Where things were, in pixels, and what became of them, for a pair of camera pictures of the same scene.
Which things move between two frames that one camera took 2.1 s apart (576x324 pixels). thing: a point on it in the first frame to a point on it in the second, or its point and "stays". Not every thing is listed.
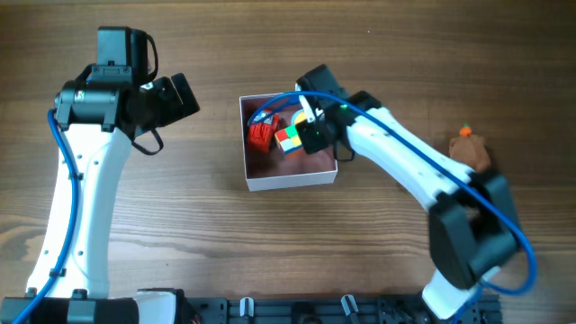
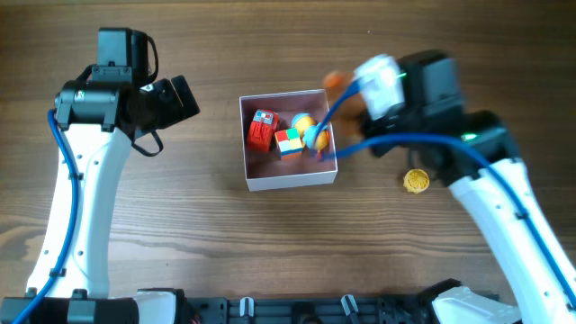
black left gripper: [176, 107] stays
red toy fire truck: [262, 129] stays
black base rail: [331, 310] stays
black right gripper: [310, 138] to [375, 133]
